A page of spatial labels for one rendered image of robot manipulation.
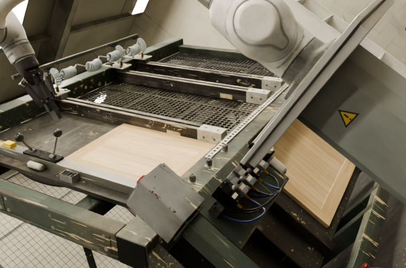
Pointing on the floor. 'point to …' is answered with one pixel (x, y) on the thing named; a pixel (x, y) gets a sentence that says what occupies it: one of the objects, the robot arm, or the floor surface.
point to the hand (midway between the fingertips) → (53, 110)
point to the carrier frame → (292, 236)
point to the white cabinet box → (324, 20)
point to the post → (215, 245)
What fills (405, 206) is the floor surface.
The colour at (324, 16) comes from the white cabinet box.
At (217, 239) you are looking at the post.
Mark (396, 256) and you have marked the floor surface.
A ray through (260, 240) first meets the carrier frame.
